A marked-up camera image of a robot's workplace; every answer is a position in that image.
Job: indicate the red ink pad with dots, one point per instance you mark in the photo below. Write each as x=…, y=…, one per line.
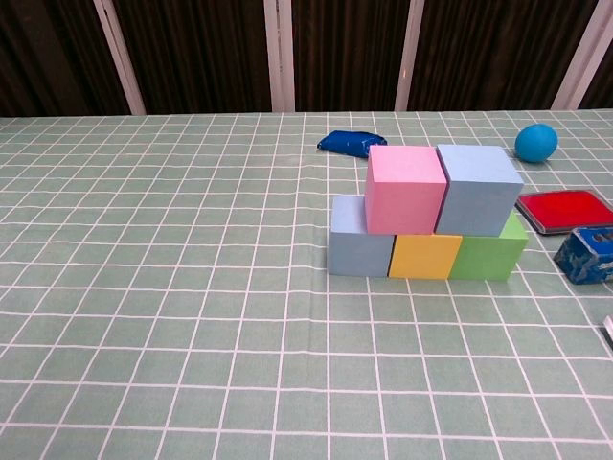
x=565, y=207

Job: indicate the light blue cube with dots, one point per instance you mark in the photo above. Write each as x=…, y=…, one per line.
x=474, y=191
x=359, y=254

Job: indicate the yellow foam cube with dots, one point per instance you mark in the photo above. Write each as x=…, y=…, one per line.
x=424, y=256

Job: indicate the white and black flat object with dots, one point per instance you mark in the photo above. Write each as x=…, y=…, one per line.
x=608, y=330

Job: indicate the green foam cube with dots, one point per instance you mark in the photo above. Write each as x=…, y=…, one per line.
x=486, y=259

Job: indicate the green checked tablecloth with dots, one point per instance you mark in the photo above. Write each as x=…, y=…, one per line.
x=167, y=287

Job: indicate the dark blue plastic pouch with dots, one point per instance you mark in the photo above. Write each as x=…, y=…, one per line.
x=347, y=142

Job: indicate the pink foam cube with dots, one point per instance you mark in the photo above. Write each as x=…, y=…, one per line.
x=404, y=201

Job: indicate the blue ball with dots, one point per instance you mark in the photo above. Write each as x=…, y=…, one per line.
x=536, y=144

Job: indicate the crumpled blue carton box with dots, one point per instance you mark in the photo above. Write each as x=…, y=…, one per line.
x=586, y=259

